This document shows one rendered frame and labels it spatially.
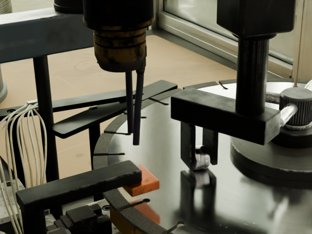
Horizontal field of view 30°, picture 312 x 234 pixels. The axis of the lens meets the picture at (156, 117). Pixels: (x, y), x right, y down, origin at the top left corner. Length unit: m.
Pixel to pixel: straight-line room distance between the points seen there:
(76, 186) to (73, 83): 0.82
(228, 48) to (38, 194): 1.00
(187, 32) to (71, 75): 0.37
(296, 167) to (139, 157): 0.13
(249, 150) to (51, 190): 0.18
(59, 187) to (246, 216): 0.14
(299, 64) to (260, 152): 0.69
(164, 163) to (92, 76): 0.78
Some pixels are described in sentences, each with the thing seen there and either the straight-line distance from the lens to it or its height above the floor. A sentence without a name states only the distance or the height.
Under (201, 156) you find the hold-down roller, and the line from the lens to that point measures 0.48.
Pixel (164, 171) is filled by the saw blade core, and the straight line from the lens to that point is 0.49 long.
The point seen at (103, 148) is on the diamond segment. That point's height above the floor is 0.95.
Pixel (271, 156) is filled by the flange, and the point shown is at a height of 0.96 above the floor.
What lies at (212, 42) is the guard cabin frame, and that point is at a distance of 1.41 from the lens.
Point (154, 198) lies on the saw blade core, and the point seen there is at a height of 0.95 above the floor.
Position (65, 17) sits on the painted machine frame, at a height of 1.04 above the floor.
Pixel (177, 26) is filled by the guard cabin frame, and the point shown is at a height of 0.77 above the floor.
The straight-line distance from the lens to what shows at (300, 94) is 0.51.
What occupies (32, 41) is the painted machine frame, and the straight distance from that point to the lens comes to 0.59.
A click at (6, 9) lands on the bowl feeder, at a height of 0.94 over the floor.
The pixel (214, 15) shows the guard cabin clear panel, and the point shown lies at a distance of 1.42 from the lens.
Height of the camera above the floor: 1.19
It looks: 25 degrees down
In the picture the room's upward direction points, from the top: 1 degrees counter-clockwise
